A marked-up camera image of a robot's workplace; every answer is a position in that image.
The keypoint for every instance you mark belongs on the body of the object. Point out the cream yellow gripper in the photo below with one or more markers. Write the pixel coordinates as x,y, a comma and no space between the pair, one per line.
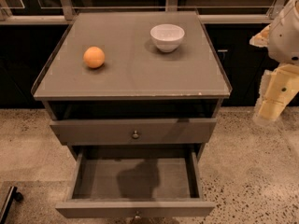
286,39

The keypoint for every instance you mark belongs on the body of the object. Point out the grey drawer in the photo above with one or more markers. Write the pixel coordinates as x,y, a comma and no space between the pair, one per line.
85,132
142,182

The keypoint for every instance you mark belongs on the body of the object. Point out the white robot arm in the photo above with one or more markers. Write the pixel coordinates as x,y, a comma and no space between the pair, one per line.
281,37

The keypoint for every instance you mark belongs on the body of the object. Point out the grey top drawer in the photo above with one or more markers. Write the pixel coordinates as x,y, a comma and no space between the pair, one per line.
85,132

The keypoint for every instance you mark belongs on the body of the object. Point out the grey drawer cabinet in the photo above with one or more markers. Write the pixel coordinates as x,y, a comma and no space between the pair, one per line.
136,81

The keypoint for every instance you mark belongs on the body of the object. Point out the white ceramic bowl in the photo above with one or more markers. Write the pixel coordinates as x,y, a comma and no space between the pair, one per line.
167,37

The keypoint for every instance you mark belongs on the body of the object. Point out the orange fruit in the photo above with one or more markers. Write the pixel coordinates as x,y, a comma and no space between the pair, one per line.
94,57

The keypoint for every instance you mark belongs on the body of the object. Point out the black wheeled cart base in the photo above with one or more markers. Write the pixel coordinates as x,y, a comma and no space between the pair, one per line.
12,195

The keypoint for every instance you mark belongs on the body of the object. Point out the metal window frame rail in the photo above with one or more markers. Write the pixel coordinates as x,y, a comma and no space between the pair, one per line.
209,11

